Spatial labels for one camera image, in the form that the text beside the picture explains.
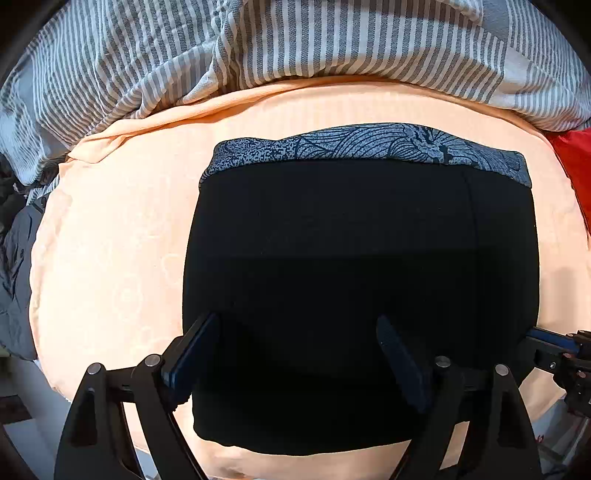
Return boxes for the dark pants with patterned waistband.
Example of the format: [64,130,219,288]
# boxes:
[182,122,542,457]

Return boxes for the red cloth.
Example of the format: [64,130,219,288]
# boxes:
[549,128,591,217]

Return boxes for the dark grey cloth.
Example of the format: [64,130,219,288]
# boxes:
[0,152,47,361]

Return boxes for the grey white striped blanket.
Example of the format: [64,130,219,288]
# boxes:
[0,0,591,204]

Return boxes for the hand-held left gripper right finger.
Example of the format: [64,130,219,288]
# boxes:
[376,315,543,480]

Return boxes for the orange bed sheet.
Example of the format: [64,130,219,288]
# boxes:
[28,76,591,480]

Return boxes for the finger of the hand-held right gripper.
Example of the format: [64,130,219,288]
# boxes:
[521,327,583,370]

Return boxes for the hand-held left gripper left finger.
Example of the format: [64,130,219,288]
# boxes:
[54,313,221,480]

